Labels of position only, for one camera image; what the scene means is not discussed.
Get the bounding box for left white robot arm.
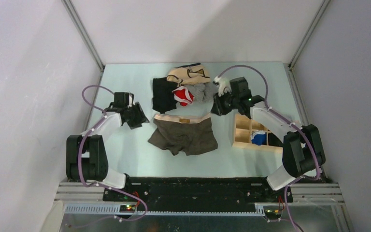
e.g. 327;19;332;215
66;92;149;201

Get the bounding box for rolled black underwear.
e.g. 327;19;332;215
268;133;283;147

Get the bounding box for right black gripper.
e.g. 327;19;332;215
210;89;239;117

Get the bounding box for red white underwear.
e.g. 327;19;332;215
172;86;194;107

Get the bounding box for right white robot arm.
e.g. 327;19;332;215
211;77;326;202

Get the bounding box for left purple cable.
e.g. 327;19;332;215
77;85;149;222

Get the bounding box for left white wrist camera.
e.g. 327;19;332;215
128;93;134;107

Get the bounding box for right circuit board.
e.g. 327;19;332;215
264;209;283;221

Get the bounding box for left circuit board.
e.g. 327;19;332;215
119;204;137;214

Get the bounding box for wooden compartment box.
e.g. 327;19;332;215
232;114;296;153

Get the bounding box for circuit board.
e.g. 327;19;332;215
119;204;137;214
264;209;283;221

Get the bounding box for rolled blue underwear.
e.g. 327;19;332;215
251;130;267;145

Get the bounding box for aluminium frame rail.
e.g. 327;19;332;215
55;177;352;232

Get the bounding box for beige underwear black trim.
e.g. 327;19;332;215
166;63;211;86

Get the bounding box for brown boxer briefs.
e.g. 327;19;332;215
148;114;218;156

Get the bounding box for grey striped underwear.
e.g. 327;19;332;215
187;82;218;103

